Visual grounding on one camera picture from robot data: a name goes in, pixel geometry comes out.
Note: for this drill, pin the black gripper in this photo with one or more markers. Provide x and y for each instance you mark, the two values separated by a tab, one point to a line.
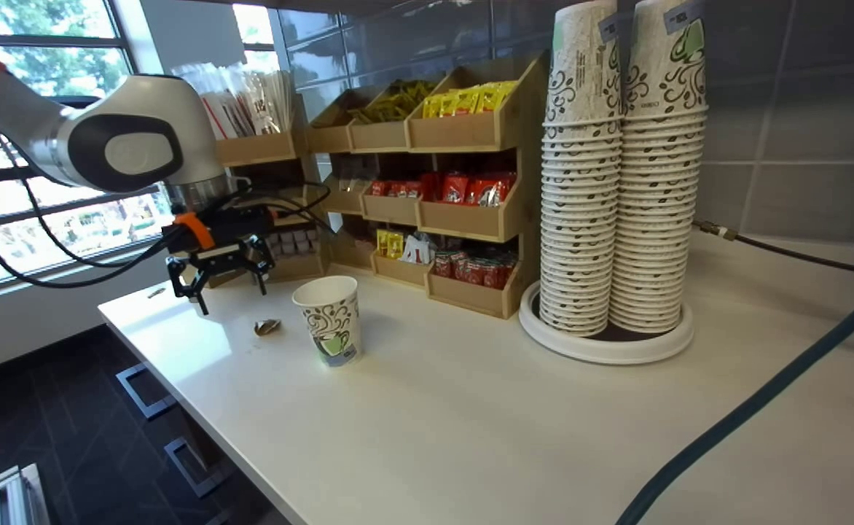
236	237

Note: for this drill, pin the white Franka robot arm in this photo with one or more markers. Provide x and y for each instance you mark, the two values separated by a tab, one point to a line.
123	132

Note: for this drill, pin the small red white packets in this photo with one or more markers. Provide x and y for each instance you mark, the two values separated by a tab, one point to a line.
295	244

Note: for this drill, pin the printed paper cup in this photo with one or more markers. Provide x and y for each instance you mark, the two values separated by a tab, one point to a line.
328	316

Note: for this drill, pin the narrow wooden tiered organizer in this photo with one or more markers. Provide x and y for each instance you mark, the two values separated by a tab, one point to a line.
260	150

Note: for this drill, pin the small yellow tea packets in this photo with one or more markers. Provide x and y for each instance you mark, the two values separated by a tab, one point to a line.
388	244

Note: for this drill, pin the clear wrapped cutlery packets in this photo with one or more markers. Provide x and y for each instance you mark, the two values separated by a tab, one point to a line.
252	103

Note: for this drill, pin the olive brown packets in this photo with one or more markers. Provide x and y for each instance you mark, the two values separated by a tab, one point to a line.
341	115

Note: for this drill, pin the dark yellow packets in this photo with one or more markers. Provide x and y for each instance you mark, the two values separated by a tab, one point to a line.
397	100

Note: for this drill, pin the red snack packets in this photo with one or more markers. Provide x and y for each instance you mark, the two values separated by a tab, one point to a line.
465	189
474	268

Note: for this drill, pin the wide wooden tiered organizer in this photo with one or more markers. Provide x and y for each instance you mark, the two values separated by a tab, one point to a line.
471	132

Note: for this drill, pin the bright yellow packets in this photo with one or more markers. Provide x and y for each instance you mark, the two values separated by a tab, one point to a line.
471	99

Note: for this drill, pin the tall stack of paper cups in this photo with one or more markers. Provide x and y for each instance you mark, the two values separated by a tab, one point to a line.
577	195
660	195

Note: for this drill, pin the white round cup tray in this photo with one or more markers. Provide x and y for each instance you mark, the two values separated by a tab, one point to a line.
605	348

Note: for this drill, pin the white frame rack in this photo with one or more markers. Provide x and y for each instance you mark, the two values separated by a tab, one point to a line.
5	497

